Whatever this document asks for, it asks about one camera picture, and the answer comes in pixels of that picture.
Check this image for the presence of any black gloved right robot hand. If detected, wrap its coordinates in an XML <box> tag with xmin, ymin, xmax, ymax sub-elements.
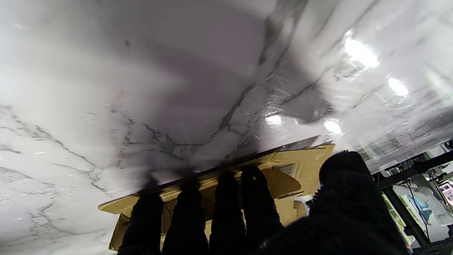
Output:
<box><xmin>117</xmin><ymin>151</ymin><xmax>414</xmax><ymax>255</ymax></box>

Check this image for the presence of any black metal frame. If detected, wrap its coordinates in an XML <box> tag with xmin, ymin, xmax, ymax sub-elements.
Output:
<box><xmin>372</xmin><ymin>151</ymin><xmax>453</xmax><ymax>248</ymax></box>

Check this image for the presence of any brown cardboard box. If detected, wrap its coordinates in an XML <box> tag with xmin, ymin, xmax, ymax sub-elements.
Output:
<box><xmin>98</xmin><ymin>142</ymin><xmax>335</xmax><ymax>252</ymax></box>

